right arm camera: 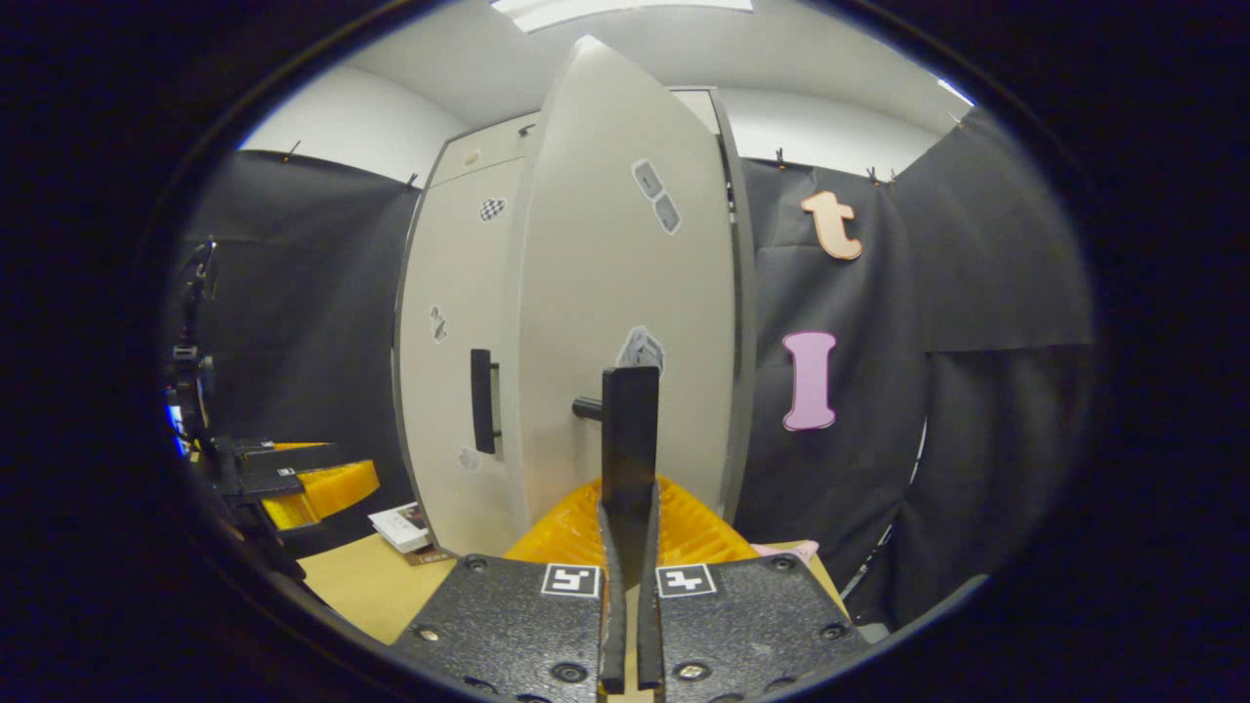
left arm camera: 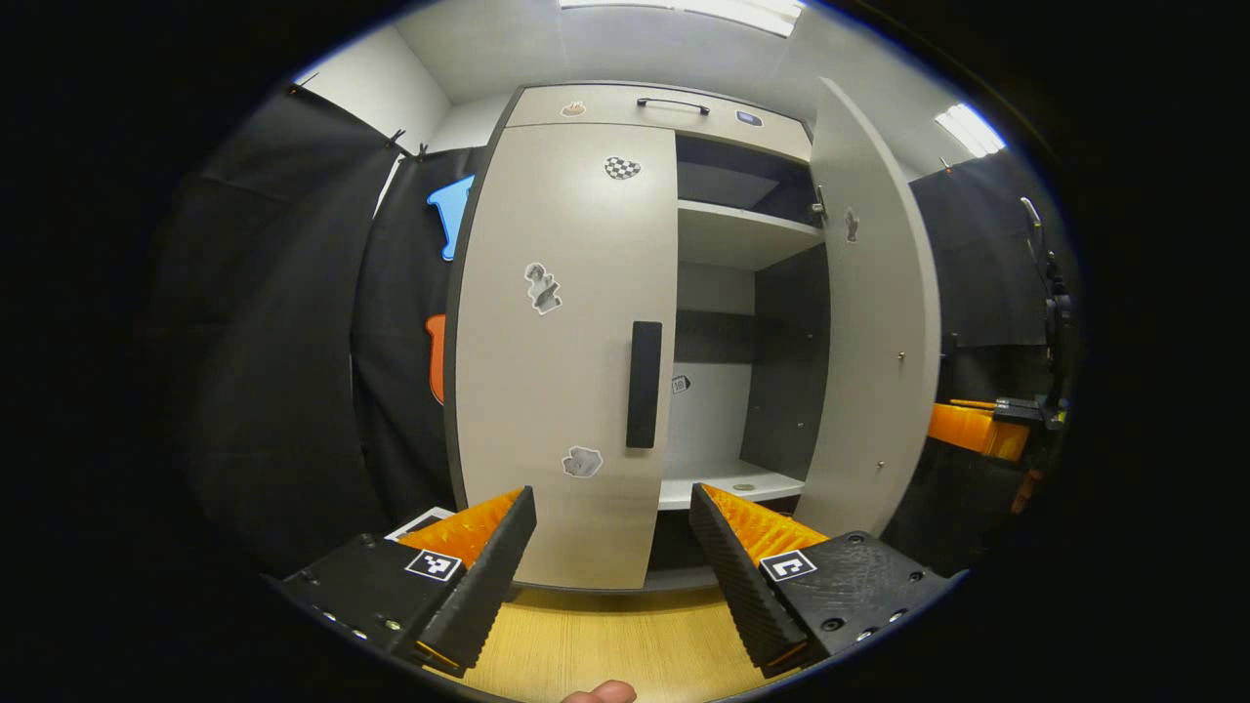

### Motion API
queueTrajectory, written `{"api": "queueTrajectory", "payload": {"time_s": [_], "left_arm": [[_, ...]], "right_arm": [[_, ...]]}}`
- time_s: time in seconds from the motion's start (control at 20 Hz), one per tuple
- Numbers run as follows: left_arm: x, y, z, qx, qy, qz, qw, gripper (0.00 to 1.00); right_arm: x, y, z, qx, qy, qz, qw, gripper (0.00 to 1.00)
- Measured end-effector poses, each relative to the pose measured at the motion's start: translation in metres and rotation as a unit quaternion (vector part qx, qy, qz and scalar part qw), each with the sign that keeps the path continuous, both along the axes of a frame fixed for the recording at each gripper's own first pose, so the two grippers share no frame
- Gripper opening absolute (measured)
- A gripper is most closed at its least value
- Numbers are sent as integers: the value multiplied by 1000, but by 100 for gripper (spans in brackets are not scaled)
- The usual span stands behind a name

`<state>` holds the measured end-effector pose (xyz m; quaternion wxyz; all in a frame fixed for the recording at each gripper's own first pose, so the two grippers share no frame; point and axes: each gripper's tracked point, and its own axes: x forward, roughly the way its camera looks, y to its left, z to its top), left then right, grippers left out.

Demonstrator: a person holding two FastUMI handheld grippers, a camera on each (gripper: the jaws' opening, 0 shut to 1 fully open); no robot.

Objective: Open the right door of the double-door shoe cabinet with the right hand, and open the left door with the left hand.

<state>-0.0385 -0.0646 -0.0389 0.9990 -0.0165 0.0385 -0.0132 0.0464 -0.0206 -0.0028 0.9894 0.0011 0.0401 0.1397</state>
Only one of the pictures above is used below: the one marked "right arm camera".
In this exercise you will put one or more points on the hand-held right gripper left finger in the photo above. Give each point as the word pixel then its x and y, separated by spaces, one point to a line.
pixel 612 625

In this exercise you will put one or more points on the checkered-sticker shoe cabinet door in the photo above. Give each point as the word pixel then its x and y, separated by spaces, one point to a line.
pixel 459 264

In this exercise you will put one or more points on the beige double-door shoe cabinet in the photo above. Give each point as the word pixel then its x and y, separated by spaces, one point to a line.
pixel 742 342

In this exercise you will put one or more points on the square-stickers shoe cabinet door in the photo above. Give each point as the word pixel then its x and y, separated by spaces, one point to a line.
pixel 605 244

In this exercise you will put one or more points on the white paper booklets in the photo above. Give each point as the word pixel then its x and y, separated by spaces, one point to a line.
pixel 400 527

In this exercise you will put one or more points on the black backdrop cloth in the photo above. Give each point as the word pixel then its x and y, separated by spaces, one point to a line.
pixel 977 293

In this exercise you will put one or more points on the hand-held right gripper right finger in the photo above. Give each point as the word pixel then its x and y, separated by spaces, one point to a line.
pixel 649 625

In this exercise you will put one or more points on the small ceiling light panel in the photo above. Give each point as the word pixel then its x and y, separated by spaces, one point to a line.
pixel 957 93

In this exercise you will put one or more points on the long ceiling light panel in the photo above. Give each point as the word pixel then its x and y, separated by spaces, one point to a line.
pixel 625 10

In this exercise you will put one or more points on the brown paper booklet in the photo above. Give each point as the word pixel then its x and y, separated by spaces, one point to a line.
pixel 430 557

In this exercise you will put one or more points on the beige cabinet drawer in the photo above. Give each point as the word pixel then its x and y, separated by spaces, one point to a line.
pixel 503 146

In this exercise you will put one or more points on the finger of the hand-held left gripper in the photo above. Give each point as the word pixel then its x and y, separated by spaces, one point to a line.
pixel 293 445
pixel 322 493

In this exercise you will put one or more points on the pink flat cutout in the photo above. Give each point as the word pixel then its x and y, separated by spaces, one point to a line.
pixel 791 549

